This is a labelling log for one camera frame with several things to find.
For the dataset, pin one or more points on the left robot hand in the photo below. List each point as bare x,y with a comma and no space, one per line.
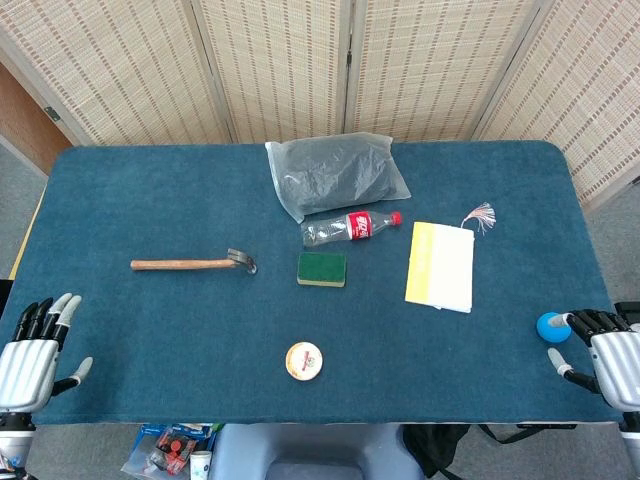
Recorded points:
26,367

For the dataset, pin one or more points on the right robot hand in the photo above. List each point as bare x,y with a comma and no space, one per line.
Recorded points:
612,357

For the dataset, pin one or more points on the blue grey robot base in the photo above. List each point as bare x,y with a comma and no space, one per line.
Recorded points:
310,452

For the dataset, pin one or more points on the green scouring sponge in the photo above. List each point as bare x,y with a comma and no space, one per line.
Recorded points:
321,269

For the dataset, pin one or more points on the blue foam ball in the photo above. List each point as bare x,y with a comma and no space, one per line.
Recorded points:
552,327

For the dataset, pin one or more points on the blister pack with red parts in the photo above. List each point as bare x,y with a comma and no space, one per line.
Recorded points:
167,447

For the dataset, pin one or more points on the red white tassel bookmark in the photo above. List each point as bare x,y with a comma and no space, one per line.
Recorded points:
481,216

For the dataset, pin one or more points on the yellow white notebook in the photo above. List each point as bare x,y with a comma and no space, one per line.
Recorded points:
441,267

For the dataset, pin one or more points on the white paper cup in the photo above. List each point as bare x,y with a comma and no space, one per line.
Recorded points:
200,465

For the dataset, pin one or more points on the brown wooden door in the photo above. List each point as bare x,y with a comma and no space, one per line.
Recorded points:
25,122

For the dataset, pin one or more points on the round printed tin lid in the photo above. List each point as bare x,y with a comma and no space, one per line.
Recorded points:
304,362

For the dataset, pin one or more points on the empty cola plastic bottle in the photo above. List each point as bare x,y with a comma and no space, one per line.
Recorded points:
350,227

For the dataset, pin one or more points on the blue carpet table cover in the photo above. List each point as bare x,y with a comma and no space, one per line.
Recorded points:
320,320

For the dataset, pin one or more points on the plastic bag with dark contents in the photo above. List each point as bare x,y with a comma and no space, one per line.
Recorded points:
336,175

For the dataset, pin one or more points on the woven folding screen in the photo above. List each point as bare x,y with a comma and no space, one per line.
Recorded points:
350,65

